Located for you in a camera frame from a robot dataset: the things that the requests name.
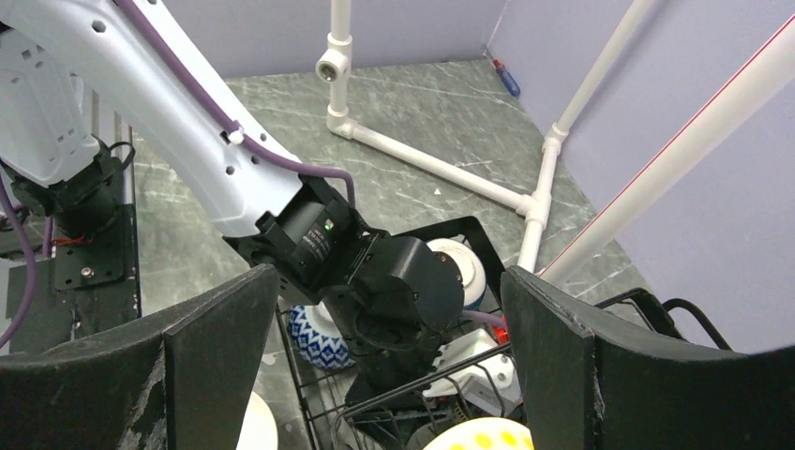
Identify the teal white bowl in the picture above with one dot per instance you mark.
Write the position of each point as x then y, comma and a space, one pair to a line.
471, 269

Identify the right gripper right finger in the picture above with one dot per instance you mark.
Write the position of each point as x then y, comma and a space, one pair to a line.
592, 380

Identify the white PVC pipe frame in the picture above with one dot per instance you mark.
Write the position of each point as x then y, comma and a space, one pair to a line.
674, 80

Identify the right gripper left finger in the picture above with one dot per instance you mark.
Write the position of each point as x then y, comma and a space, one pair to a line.
180, 378

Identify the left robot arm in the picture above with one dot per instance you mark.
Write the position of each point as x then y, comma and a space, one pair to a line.
392, 297

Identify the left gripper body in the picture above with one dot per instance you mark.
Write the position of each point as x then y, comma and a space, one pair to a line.
429, 400

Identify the orange geometric patterned bowl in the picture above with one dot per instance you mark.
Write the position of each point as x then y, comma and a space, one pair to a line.
317, 338

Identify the black wire dish rack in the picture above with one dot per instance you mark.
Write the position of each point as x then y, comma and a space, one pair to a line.
322, 393

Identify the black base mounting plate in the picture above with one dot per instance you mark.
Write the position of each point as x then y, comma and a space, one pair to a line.
87, 278

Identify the ribbed white bowl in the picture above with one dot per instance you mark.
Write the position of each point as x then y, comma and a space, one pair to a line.
259, 428

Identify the blue yellow patterned bowl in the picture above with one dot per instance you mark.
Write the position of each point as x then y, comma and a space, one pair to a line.
492, 433

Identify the red blue screwdriver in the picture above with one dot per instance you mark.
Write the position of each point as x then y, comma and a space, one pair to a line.
508, 81

